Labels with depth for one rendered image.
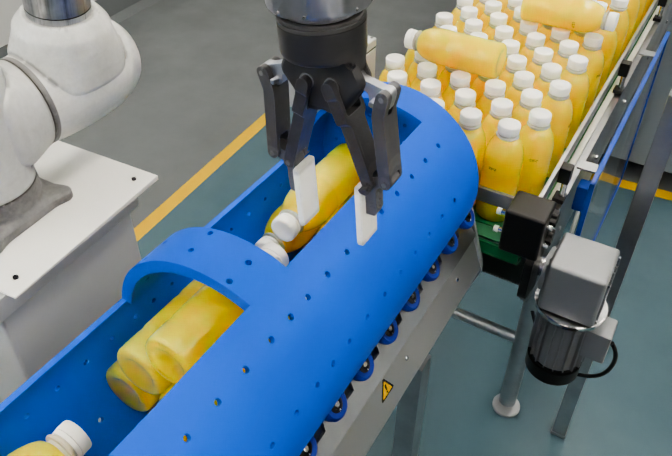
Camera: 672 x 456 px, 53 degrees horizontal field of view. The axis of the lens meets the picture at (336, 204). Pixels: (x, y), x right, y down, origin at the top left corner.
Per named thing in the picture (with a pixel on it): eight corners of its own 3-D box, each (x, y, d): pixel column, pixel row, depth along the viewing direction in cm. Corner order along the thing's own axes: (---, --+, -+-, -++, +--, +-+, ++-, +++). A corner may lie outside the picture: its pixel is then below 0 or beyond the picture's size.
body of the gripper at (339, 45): (251, 15, 55) (265, 115, 60) (341, 32, 51) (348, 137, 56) (302, -16, 60) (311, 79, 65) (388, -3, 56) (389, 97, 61)
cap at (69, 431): (47, 433, 70) (61, 419, 71) (73, 460, 70) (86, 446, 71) (59, 429, 67) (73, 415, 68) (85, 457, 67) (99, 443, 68)
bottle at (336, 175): (344, 132, 105) (276, 195, 93) (379, 160, 105) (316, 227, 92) (328, 159, 111) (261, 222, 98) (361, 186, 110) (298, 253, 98)
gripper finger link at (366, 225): (369, 171, 65) (375, 173, 64) (371, 227, 69) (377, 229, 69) (353, 187, 63) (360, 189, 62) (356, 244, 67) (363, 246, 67)
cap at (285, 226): (282, 207, 94) (275, 214, 93) (304, 225, 94) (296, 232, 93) (273, 222, 97) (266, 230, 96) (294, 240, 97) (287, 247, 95)
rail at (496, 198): (337, 153, 137) (337, 140, 135) (339, 151, 137) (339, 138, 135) (530, 217, 121) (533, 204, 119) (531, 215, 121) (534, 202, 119)
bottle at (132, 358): (167, 385, 72) (267, 279, 85) (118, 342, 73) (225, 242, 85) (153, 406, 77) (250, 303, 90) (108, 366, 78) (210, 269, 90)
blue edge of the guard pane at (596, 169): (523, 345, 162) (568, 177, 130) (605, 175, 215) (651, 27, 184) (544, 354, 160) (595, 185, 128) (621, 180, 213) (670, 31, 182)
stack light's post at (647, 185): (550, 432, 194) (667, 95, 125) (554, 422, 196) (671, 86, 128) (564, 439, 192) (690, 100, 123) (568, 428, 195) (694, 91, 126)
